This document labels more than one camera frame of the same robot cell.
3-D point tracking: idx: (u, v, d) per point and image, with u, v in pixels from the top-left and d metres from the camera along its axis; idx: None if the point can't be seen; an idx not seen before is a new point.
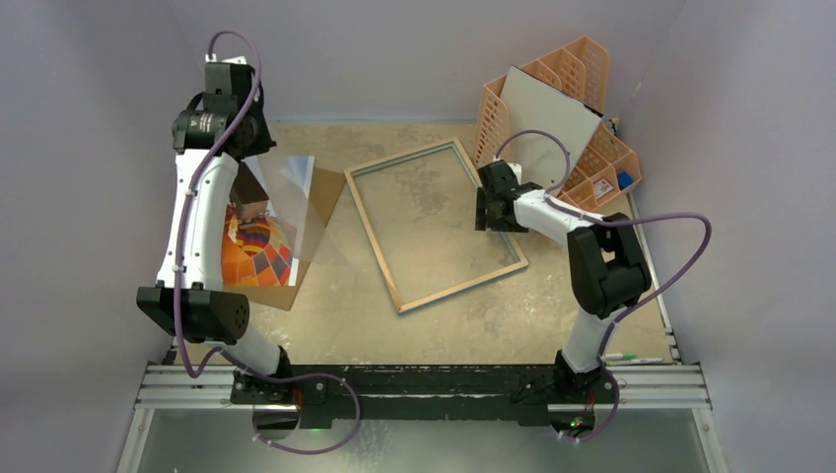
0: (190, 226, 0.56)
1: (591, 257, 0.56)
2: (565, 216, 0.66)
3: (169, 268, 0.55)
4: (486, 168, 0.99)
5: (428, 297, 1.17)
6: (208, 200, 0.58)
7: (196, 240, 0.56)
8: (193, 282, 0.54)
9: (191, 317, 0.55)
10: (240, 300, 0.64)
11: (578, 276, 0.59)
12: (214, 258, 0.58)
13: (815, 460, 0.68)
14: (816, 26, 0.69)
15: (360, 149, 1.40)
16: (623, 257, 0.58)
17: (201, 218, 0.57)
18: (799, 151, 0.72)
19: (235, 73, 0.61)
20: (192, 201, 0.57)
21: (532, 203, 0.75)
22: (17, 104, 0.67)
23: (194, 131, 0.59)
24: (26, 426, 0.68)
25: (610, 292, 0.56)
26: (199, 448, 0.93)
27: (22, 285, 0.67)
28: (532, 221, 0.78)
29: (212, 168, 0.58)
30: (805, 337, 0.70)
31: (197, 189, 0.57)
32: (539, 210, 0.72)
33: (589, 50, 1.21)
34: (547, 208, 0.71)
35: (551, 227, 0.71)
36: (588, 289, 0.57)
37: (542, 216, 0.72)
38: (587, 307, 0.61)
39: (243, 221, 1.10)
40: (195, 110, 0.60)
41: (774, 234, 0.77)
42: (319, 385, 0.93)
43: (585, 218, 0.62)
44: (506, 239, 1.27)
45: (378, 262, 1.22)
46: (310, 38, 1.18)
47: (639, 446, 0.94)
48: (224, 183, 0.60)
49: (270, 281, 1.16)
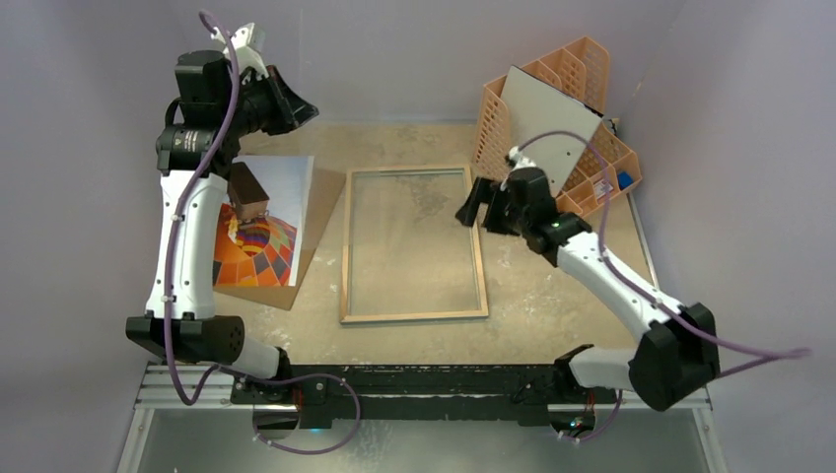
0: (178, 254, 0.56)
1: (668, 365, 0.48)
2: (629, 294, 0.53)
3: (159, 299, 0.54)
4: (519, 178, 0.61)
5: (387, 314, 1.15)
6: (197, 225, 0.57)
7: (185, 271, 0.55)
8: (184, 311, 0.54)
9: (187, 342, 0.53)
10: (234, 326, 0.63)
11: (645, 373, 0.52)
12: (204, 287, 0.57)
13: (813, 461, 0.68)
14: (818, 26, 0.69)
15: (360, 150, 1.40)
16: (696, 351, 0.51)
17: (188, 244, 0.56)
18: (799, 153, 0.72)
19: (208, 74, 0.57)
20: (180, 226, 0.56)
21: (581, 256, 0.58)
22: (19, 103, 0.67)
23: (179, 150, 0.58)
24: (27, 425, 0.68)
25: (679, 392, 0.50)
26: (199, 448, 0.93)
27: (22, 283, 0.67)
28: (564, 265, 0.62)
29: (199, 190, 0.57)
30: (805, 338, 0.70)
31: (183, 214, 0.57)
32: (593, 270, 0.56)
33: (589, 50, 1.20)
34: (607, 271, 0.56)
35: (597, 288, 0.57)
36: (656, 388, 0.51)
37: (592, 275, 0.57)
38: (645, 397, 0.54)
39: (243, 221, 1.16)
40: (178, 126, 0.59)
41: (774, 236, 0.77)
42: (319, 386, 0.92)
43: (659, 306, 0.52)
44: (476, 281, 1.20)
45: (340, 260, 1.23)
46: (310, 37, 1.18)
47: (640, 445, 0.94)
48: (214, 204, 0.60)
49: (270, 282, 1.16)
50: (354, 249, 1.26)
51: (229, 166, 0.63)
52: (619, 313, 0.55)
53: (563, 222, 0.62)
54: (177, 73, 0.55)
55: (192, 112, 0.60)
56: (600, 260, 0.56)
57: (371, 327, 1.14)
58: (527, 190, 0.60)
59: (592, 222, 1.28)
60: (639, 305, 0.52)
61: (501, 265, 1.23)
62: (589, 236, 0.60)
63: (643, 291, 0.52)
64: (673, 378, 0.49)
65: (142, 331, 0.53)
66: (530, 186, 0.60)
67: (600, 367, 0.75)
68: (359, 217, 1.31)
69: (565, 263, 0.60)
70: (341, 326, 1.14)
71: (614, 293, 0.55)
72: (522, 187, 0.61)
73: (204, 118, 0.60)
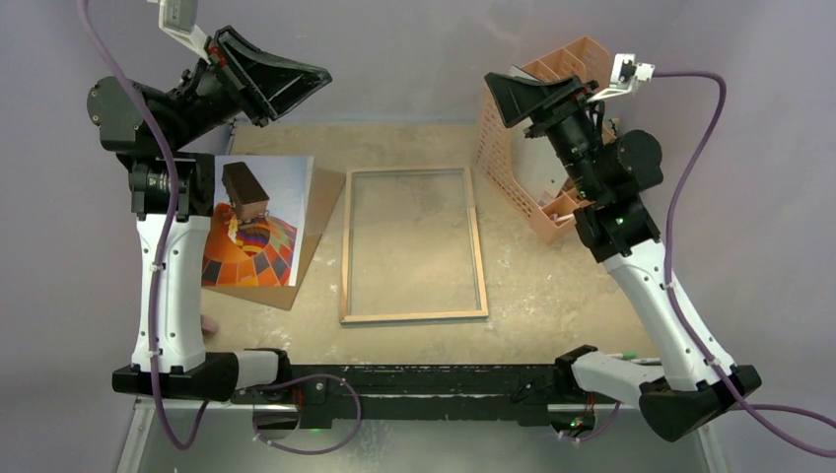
0: (162, 306, 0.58)
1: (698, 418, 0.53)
2: (687, 342, 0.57)
3: (144, 353, 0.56)
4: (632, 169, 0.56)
5: (384, 315, 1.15)
6: (178, 272, 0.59)
7: (172, 324, 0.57)
8: (172, 366, 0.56)
9: (174, 392, 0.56)
10: (229, 366, 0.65)
11: (666, 412, 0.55)
12: (190, 335, 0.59)
13: (811, 460, 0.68)
14: (817, 27, 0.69)
15: (360, 149, 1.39)
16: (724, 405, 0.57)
17: (171, 295, 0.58)
18: (796, 154, 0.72)
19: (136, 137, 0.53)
20: (161, 275, 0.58)
21: (645, 280, 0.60)
22: (19, 104, 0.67)
23: (155, 190, 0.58)
24: (28, 425, 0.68)
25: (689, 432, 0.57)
26: (198, 448, 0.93)
27: (23, 283, 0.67)
28: (619, 279, 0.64)
29: (177, 237, 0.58)
30: (805, 338, 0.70)
31: (164, 262, 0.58)
32: (653, 297, 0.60)
33: (589, 50, 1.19)
34: (667, 304, 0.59)
35: (643, 308, 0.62)
36: (671, 428, 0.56)
37: (647, 300, 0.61)
38: (649, 421, 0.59)
39: (243, 221, 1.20)
40: (151, 166, 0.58)
41: (773, 236, 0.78)
42: (319, 386, 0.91)
43: (712, 365, 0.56)
44: (477, 281, 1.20)
45: (340, 262, 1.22)
46: (309, 36, 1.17)
47: (641, 446, 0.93)
48: (196, 246, 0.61)
49: (270, 282, 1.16)
50: (354, 249, 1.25)
51: (210, 201, 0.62)
52: (661, 348, 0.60)
53: (630, 216, 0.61)
54: (104, 144, 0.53)
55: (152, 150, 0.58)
56: (668, 295, 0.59)
57: (371, 327, 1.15)
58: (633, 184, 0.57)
59: None
60: (691, 358, 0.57)
61: (501, 266, 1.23)
62: (654, 245, 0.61)
63: (701, 345, 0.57)
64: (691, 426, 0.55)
65: (130, 383, 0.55)
66: (639, 188, 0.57)
67: (607, 379, 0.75)
68: (359, 217, 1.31)
69: (620, 270, 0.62)
70: (341, 326, 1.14)
71: (666, 331, 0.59)
72: (628, 177, 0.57)
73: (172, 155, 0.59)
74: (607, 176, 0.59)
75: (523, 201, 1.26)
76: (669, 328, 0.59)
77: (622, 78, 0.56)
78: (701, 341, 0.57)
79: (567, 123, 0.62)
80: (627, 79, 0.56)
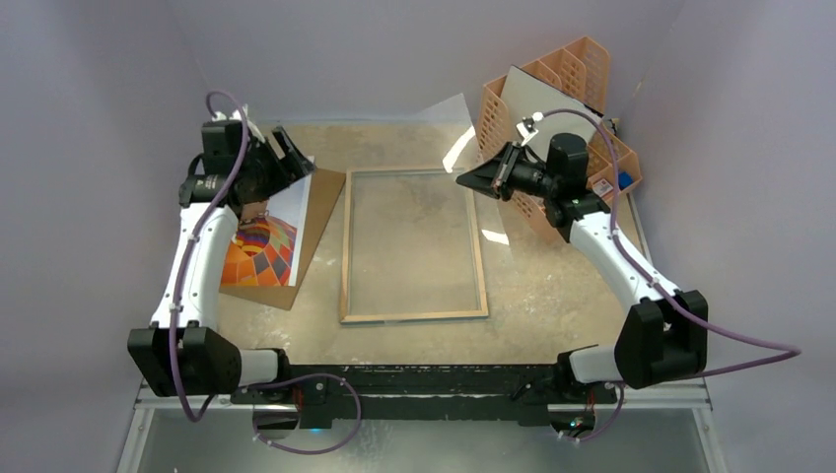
0: (190, 270, 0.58)
1: (650, 339, 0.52)
2: (630, 274, 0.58)
3: (166, 308, 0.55)
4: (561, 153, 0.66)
5: (373, 314, 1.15)
6: (209, 245, 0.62)
7: (195, 286, 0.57)
8: (190, 319, 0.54)
9: (190, 354, 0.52)
10: (229, 353, 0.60)
11: (629, 346, 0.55)
12: (209, 303, 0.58)
13: (812, 460, 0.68)
14: (816, 27, 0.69)
15: (360, 149, 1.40)
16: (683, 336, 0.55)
17: (200, 260, 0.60)
18: (794, 156, 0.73)
19: (229, 134, 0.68)
20: (195, 244, 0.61)
21: (593, 234, 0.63)
22: (21, 103, 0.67)
23: (199, 189, 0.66)
24: (28, 424, 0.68)
25: (658, 369, 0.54)
26: (197, 448, 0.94)
27: (22, 281, 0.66)
28: (584, 247, 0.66)
29: (214, 218, 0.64)
30: (801, 338, 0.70)
31: (199, 235, 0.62)
32: (601, 246, 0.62)
33: (589, 50, 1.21)
34: (614, 248, 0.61)
35: (606, 271, 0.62)
36: (634, 362, 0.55)
37: (599, 252, 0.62)
38: (619, 368, 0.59)
39: (243, 221, 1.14)
40: (202, 175, 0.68)
41: (771, 237, 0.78)
42: (319, 385, 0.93)
43: (655, 286, 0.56)
44: (477, 282, 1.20)
45: (340, 262, 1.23)
46: (309, 37, 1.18)
47: (639, 445, 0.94)
48: (223, 236, 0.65)
49: (270, 281, 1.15)
50: (353, 252, 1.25)
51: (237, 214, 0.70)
52: (619, 292, 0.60)
53: (585, 200, 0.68)
54: (205, 129, 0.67)
55: (211, 165, 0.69)
56: (613, 238, 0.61)
57: (371, 327, 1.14)
58: (565, 164, 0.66)
59: None
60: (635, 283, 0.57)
61: (502, 266, 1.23)
62: (603, 216, 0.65)
63: (641, 269, 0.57)
64: (653, 355, 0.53)
65: (145, 343, 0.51)
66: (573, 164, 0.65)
67: (601, 363, 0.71)
68: (359, 217, 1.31)
69: (578, 236, 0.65)
70: (341, 326, 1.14)
71: (616, 272, 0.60)
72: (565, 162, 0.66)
73: (222, 168, 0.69)
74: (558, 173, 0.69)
75: (524, 202, 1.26)
76: (616, 266, 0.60)
77: (528, 126, 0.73)
78: (645, 268, 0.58)
79: (518, 169, 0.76)
80: (531, 126, 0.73)
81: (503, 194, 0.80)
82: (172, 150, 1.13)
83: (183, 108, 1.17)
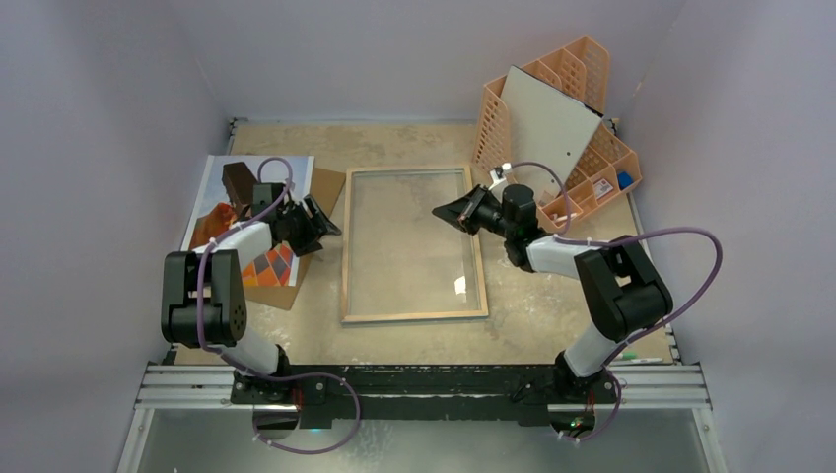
0: (230, 236, 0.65)
1: (598, 276, 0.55)
2: (573, 247, 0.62)
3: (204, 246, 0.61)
4: (511, 201, 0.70)
5: (373, 314, 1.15)
6: (248, 234, 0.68)
7: (233, 240, 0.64)
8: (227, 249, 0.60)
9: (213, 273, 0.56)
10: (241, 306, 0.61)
11: (592, 301, 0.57)
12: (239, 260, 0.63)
13: (811, 461, 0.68)
14: (817, 26, 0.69)
15: (360, 149, 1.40)
16: (637, 278, 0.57)
17: (240, 235, 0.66)
18: (795, 156, 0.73)
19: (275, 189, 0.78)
20: (238, 230, 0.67)
21: (540, 245, 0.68)
22: (19, 104, 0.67)
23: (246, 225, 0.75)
24: (28, 425, 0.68)
25: (626, 308, 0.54)
26: (198, 449, 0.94)
27: (21, 282, 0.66)
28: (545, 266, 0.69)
29: (256, 226, 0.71)
30: (801, 338, 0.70)
31: (243, 227, 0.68)
32: (549, 248, 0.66)
33: (589, 50, 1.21)
34: (558, 245, 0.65)
35: (570, 268, 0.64)
36: (604, 312, 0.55)
37: (552, 255, 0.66)
38: (606, 335, 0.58)
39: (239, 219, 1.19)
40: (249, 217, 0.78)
41: (770, 237, 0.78)
42: (319, 385, 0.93)
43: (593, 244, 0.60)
44: (475, 281, 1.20)
45: (341, 263, 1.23)
46: (308, 36, 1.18)
47: (639, 445, 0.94)
48: (256, 242, 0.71)
49: (270, 281, 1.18)
50: (354, 252, 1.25)
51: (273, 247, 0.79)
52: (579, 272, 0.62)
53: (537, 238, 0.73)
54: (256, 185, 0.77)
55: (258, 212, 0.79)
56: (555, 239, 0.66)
57: (371, 326, 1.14)
58: (517, 213, 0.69)
59: (593, 221, 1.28)
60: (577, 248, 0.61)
61: (501, 266, 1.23)
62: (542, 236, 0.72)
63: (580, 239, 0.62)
64: (611, 293, 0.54)
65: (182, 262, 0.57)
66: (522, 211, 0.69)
67: (594, 354, 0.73)
68: (359, 217, 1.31)
69: (535, 257, 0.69)
70: (341, 326, 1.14)
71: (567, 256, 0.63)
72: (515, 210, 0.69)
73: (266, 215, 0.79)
74: (509, 218, 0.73)
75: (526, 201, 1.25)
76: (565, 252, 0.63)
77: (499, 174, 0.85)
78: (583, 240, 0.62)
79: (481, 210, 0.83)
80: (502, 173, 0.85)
81: (469, 229, 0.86)
82: (171, 149, 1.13)
83: (182, 108, 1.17)
